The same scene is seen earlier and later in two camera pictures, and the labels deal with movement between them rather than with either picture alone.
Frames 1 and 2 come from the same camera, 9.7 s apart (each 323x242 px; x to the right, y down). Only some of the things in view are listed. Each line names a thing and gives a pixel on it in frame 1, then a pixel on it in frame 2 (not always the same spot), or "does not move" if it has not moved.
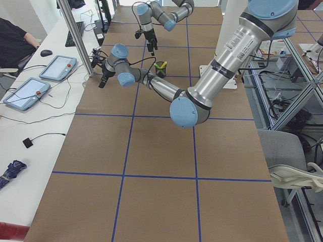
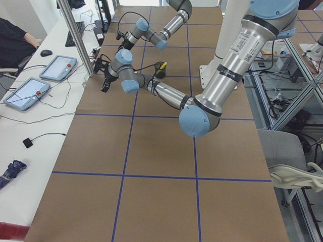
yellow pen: (163, 65) does not move
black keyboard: (69, 41) does not move
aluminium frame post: (68, 18) does not move
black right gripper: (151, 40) → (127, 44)
